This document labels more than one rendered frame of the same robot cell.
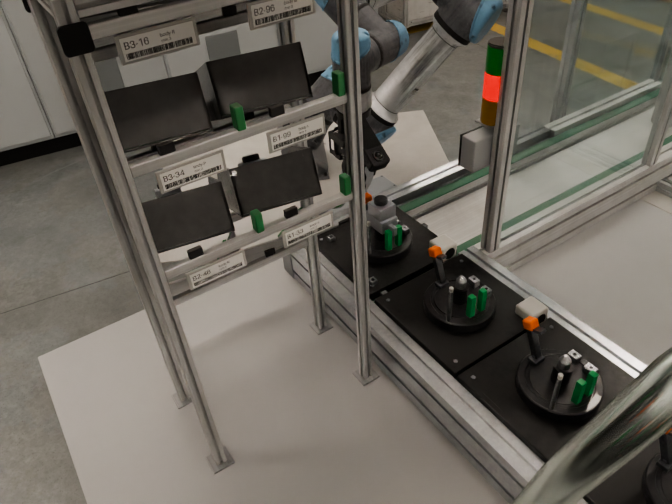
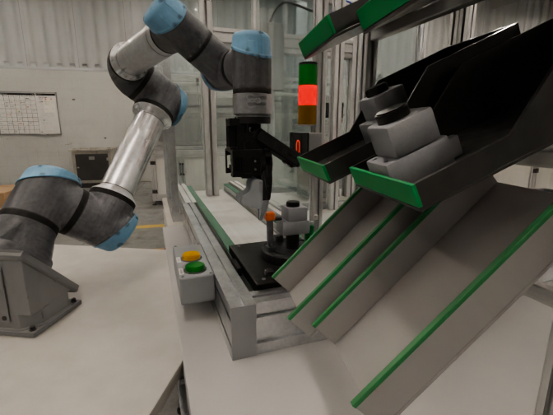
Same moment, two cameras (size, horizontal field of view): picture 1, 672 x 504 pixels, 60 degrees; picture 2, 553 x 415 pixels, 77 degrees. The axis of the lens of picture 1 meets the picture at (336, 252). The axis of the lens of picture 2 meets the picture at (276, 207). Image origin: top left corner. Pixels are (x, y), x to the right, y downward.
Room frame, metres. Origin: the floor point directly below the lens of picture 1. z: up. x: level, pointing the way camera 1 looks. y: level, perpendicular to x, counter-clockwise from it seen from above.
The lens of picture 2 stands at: (0.94, 0.64, 1.25)
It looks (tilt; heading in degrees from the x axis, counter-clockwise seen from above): 13 degrees down; 281
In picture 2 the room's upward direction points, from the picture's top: straight up
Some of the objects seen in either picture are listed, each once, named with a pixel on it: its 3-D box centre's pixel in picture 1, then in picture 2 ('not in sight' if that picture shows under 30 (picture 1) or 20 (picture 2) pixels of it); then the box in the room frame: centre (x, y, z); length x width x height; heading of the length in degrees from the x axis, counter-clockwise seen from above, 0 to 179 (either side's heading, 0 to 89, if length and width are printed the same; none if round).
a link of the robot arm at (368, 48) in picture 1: (352, 60); (250, 64); (1.12, -0.06, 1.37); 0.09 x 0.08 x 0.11; 137
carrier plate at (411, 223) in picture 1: (381, 247); (292, 258); (1.04, -0.11, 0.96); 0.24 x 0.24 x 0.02; 30
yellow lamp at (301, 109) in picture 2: (494, 108); (307, 114); (1.04, -0.33, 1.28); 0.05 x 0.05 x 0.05
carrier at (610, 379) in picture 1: (562, 371); not in sight; (0.61, -0.36, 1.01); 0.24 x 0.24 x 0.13; 30
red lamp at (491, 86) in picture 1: (497, 84); (307, 95); (1.04, -0.33, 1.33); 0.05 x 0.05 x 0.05
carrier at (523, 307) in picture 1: (460, 291); not in sight; (0.82, -0.24, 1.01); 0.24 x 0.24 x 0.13; 30
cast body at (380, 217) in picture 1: (383, 213); (296, 216); (1.03, -0.11, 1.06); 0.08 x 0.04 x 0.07; 31
